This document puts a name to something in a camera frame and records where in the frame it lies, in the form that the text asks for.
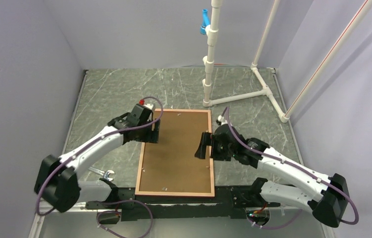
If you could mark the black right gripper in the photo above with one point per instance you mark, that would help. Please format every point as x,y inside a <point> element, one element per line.
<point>208,139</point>

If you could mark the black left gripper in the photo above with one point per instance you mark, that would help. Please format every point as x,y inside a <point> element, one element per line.
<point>152,136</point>

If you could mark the brown cardboard backing board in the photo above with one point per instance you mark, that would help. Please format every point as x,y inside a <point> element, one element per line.
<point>176,151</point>

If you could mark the red wooden picture frame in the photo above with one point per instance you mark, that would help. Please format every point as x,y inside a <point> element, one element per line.
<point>212,164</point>

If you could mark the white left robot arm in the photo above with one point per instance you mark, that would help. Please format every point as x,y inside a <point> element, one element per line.
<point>58,181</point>

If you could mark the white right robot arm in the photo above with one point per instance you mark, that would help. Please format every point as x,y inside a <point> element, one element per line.
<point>325,197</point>

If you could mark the silver open-end wrench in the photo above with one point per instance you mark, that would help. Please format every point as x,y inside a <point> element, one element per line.
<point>104,174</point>

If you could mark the blue pipe fitting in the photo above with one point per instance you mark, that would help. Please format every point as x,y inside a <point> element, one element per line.
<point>205,21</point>

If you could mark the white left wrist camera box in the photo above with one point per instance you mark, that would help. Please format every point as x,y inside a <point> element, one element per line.
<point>149,106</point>

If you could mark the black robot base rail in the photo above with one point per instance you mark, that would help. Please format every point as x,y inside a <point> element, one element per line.
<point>235,202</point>

